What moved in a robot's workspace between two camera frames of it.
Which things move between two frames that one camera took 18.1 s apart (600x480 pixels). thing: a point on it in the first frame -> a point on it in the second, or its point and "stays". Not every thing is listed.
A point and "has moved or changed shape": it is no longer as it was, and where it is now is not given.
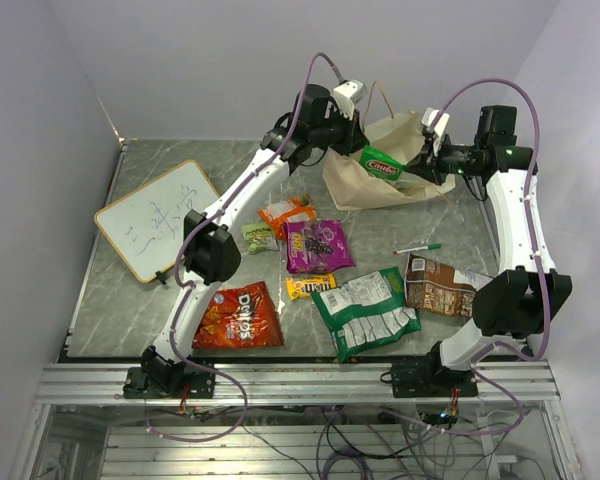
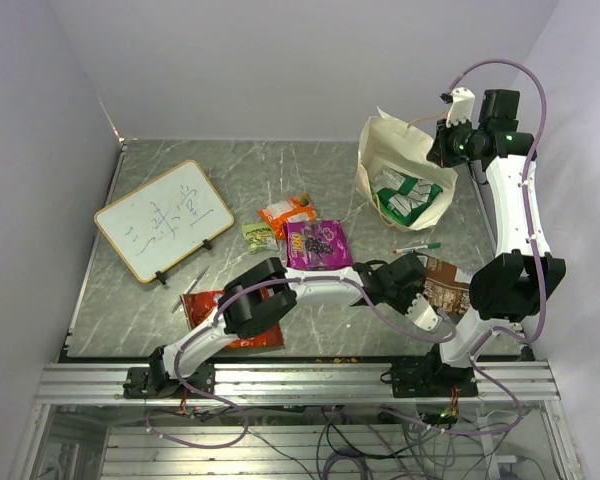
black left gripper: (355, 136) -> (413, 292)
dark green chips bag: (366, 312) -> (402, 198)
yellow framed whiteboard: (147, 227) stays
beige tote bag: (348, 186) has moved or changed shape
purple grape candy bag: (317, 246) stays
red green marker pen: (429, 246) stays
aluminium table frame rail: (295, 383) stays
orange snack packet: (278, 212) stays
